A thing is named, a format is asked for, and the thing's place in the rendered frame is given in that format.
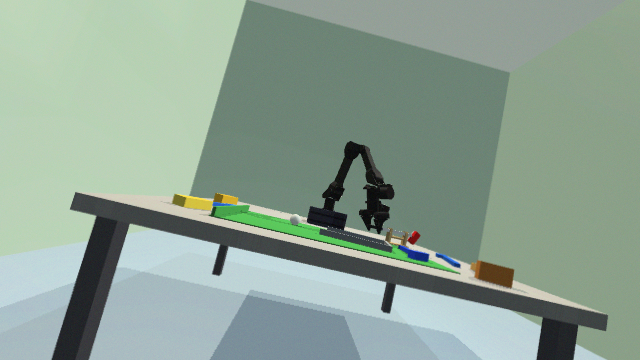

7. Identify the white golf ball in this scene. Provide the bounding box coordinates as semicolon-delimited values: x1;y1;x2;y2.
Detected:
290;214;301;225

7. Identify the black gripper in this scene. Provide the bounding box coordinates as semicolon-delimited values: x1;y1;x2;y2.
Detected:
359;199;390;234

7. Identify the green flat mat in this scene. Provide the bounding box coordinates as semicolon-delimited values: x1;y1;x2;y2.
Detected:
208;211;460;275

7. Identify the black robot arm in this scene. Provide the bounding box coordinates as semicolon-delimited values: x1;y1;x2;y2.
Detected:
322;141;395;211

